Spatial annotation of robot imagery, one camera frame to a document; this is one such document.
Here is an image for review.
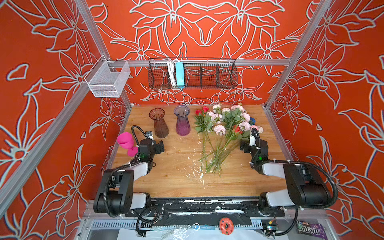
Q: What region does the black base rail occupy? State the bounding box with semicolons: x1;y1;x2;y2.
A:
124;197;286;228

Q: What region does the black wire wall basket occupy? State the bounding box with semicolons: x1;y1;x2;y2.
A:
148;58;238;90

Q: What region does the blue flower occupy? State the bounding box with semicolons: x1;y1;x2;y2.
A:
249;117;256;125

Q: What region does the white mesh wall basket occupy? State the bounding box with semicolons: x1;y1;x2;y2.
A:
85;56;131;98

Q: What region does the purple candy bag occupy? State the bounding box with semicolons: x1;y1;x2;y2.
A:
297;220;328;240

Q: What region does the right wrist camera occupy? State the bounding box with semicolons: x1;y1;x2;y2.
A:
249;128;261;147

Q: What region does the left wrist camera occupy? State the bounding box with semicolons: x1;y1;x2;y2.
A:
145;131;154;140

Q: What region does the purple ribbed glass vase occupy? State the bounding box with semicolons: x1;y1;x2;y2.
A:
174;106;191;137

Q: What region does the pile of pink flowers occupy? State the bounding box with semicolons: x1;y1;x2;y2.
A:
206;104;264;175

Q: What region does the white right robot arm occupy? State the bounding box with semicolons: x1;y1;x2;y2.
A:
240;139;339;210

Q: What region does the brown ribbed glass vase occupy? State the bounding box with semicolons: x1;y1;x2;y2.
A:
149;108;169;139

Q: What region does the magenta plastic goblet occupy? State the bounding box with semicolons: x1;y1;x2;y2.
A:
117;133;139;157

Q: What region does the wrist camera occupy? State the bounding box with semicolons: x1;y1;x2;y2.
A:
145;131;154;140
249;128;261;147

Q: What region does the light blue box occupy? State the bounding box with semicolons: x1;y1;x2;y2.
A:
175;62;185;89

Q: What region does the red round knob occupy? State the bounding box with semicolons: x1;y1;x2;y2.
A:
219;217;234;235

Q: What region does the red rose stem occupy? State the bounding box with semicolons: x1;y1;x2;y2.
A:
200;106;209;173
195;109;203;173

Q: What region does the white cable bundle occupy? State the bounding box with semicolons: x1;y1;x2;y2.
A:
166;59;177;88

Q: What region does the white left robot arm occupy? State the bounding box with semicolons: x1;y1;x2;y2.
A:
93;138;165;218

